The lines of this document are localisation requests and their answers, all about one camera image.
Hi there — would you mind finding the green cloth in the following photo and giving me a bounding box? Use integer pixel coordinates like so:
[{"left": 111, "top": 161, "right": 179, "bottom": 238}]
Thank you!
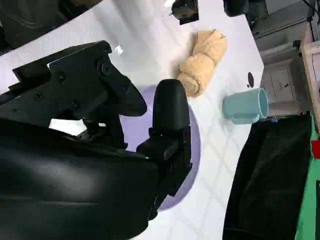
[{"left": 294, "top": 117, "right": 320, "bottom": 240}]

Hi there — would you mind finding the red block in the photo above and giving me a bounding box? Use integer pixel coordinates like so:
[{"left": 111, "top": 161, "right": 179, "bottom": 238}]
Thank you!
[{"left": 311, "top": 139, "right": 320, "bottom": 159}]

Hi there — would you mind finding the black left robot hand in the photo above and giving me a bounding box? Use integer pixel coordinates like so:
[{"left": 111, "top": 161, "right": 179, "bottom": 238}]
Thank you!
[{"left": 171, "top": 0, "right": 201, "bottom": 26}]

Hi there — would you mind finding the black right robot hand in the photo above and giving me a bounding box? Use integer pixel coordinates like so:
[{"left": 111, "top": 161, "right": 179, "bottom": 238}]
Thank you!
[{"left": 0, "top": 39, "right": 193, "bottom": 240}]

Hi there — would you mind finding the grey cabinet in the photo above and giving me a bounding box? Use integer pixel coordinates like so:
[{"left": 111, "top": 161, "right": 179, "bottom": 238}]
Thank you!
[{"left": 249, "top": 14, "right": 313, "bottom": 118}]

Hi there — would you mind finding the black cloth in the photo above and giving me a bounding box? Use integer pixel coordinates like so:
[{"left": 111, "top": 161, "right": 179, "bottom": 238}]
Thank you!
[{"left": 222, "top": 112, "right": 313, "bottom": 240}]

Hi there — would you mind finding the pale wooden frame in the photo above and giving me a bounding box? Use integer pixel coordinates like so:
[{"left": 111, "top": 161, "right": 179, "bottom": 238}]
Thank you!
[{"left": 299, "top": 22, "right": 320, "bottom": 138}]

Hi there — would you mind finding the pale green mug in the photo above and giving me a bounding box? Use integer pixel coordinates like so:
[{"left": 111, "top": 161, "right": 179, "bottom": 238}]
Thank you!
[{"left": 222, "top": 87, "right": 270, "bottom": 125}]

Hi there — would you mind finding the lilac plate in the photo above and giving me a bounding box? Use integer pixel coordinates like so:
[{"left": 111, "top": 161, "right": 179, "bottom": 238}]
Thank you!
[{"left": 119, "top": 84, "right": 202, "bottom": 213}]

